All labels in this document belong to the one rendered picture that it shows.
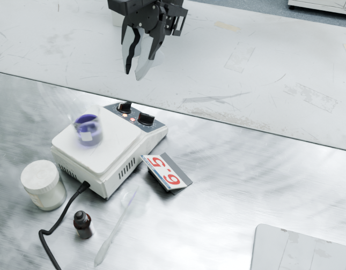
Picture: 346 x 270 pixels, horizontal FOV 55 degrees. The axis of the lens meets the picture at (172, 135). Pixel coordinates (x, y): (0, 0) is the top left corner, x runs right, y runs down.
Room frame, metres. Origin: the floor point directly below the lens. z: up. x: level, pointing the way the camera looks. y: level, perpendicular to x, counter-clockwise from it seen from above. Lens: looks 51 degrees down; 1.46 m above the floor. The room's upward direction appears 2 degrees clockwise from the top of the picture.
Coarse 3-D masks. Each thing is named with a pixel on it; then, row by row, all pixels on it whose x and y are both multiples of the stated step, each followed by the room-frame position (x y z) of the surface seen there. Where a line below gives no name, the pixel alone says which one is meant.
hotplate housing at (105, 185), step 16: (160, 128) 0.43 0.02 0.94; (144, 144) 0.38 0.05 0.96; (64, 160) 0.33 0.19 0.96; (128, 160) 0.34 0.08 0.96; (80, 176) 0.31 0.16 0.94; (96, 176) 0.30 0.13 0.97; (112, 176) 0.30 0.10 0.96; (128, 176) 0.34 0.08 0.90; (80, 192) 0.29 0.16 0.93; (96, 192) 0.30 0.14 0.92; (112, 192) 0.30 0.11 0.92
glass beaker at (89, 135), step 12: (72, 108) 0.38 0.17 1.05; (84, 108) 0.39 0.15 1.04; (96, 108) 0.38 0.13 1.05; (72, 120) 0.34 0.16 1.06; (84, 120) 0.34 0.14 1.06; (96, 120) 0.35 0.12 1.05; (84, 132) 0.34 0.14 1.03; (96, 132) 0.35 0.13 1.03; (84, 144) 0.34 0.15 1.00; (96, 144) 0.35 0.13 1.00
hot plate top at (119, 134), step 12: (108, 120) 0.41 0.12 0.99; (120, 120) 0.41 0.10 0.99; (60, 132) 0.38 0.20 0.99; (72, 132) 0.38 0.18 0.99; (108, 132) 0.38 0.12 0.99; (120, 132) 0.38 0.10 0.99; (132, 132) 0.38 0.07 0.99; (60, 144) 0.35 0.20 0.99; (72, 144) 0.35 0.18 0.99; (108, 144) 0.35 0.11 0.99; (120, 144) 0.35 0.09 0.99; (72, 156) 0.32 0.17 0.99; (84, 156) 0.32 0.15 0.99; (96, 156) 0.33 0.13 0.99; (108, 156) 0.33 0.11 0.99; (120, 156) 0.33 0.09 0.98; (96, 168) 0.30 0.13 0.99; (108, 168) 0.31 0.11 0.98
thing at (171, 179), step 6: (144, 156) 0.37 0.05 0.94; (150, 156) 0.37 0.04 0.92; (156, 156) 0.38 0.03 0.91; (150, 162) 0.35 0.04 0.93; (156, 162) 0.36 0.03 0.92; (162, 162) 0.37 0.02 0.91; (156, 168) 0.34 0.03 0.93; (162, 168) 0.35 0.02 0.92; (168, 168) 0.36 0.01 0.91; (162, 174) 0.33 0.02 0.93; (168, 174) 0.34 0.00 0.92; (174, 174) 0.35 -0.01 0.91; (168, 180) 0.32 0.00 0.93; (174, 180) 0.33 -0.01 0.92
